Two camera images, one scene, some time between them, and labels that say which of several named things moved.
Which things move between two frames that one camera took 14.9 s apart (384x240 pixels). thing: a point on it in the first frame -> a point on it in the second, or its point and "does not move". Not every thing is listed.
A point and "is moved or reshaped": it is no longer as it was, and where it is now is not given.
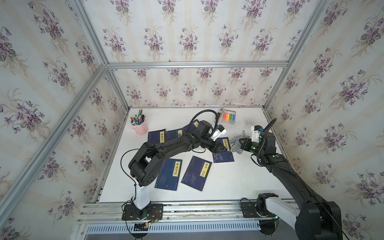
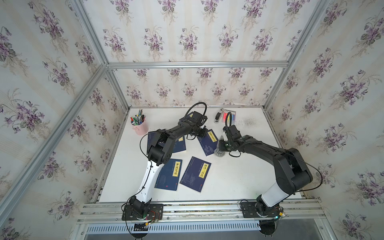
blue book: x=196 y=173 does not move
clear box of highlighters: x=229 y=117 does not move
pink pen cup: x=139 y=124 does not move
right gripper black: x=245 y=145 -> x=221 y=146
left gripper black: x=216 y=146 -> x=203 y=133
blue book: x=169 y=174 does not move
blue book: x=224 y=156 is moved or reshaped
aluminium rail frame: x=212 y=218 does not move
